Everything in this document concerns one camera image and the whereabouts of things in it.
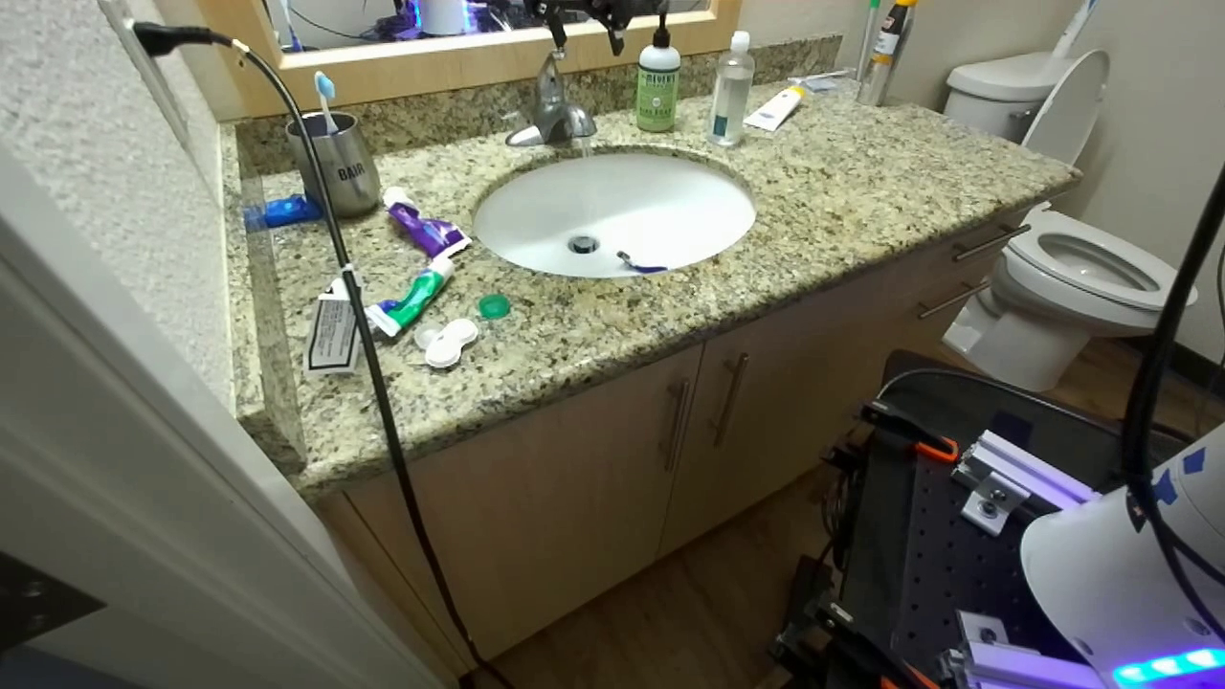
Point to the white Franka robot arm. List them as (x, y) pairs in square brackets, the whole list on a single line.
[(1117, 577)]

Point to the green soap pump bottle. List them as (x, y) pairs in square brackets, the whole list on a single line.
[(659, 86)]

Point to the chrome sink faucet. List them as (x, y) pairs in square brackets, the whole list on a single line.
[(555, 116)]

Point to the wood framed mirror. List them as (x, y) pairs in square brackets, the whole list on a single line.
[(444, 63)]

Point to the clear plastic bottle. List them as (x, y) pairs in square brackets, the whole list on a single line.
[(731, 94)]

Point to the white tube yellow cap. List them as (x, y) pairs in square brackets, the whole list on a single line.
[(775, 109)]

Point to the white oval sink basin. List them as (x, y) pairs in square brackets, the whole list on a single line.
[(638, 206)]

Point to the small purple item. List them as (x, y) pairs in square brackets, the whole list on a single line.
[(638, 266)]

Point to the toothbrush with blue head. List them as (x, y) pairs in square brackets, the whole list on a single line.
[(327, 97)]

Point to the purple toothpaste tube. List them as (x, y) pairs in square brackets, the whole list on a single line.
[(426, 233)]

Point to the steel toothbrush cup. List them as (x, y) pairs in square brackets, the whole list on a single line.
[(333, 166)]

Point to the silver spray bottle orange cap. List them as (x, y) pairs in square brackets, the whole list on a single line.
[(882, 57)]

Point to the small green cap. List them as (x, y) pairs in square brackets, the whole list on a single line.
[(490, 308)]

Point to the green white toothpaste tube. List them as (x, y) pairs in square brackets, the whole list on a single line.
[(412, 299)]

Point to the blue plastic item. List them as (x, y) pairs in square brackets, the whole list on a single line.
[(283, 211)]

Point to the white contact lens case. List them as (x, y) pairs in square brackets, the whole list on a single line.
[(448, 345)]

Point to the light wood vanity cabinet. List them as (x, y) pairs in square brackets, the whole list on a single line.
[(577, 484)]

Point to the orange black clamp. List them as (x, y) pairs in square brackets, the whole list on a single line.
[(912, 433)]

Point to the white toilet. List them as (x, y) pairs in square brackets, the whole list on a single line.
[(1064, 273)]

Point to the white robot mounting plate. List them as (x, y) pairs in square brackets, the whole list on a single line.
[(1021, 475)]

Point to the black robot table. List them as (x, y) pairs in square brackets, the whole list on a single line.
[(920, 561)]

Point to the white door frame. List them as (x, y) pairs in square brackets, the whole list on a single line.
[(156, 512)]

